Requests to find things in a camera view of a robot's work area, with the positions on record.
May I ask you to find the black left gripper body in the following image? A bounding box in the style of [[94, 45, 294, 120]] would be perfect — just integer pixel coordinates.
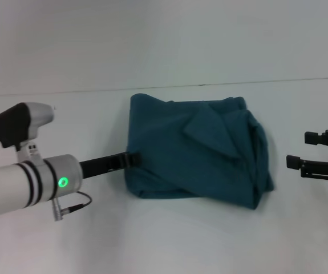
[[79, 153, 128, 180]]

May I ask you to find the teal T-shirt with FREE print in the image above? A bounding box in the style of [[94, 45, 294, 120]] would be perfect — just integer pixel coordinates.
[[123, 92, 276, 211]]

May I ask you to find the black cable with silver plug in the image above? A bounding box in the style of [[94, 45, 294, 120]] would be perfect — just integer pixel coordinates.
[[51, 191, 93, 222]]

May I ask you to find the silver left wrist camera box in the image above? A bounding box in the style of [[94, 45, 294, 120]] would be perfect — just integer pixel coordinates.
[[0, 102, 56, 167]]

